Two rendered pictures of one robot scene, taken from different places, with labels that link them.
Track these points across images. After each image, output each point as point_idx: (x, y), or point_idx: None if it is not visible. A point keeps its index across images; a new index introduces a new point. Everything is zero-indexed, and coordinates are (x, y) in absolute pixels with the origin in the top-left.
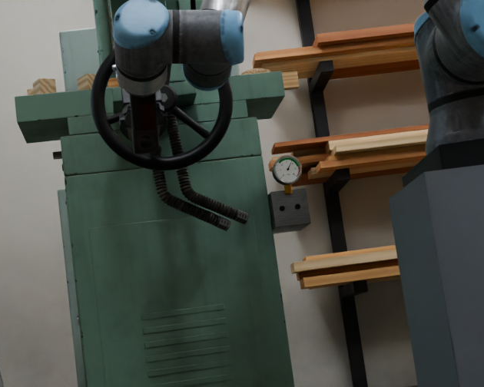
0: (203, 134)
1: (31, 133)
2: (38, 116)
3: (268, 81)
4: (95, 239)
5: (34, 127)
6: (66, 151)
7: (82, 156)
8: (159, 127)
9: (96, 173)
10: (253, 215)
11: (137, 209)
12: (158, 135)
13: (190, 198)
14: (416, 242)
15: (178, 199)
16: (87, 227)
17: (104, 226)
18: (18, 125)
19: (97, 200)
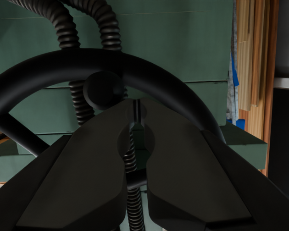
0: (4, 122)
1: (232, 128)
2: (245, 148)
3: None
4: None
5: (239, 135)
6: (222, 108)
7: (205, 102)
8: (36, 200)
9: (192, 80)
10: None
11: (148, 32)
12: (69, 140)
13: (53, 2)
14: None
15: (78, 3)
16: (211, 12)
17: (190, 13)
18: (258, 138)
19: (196, 47)
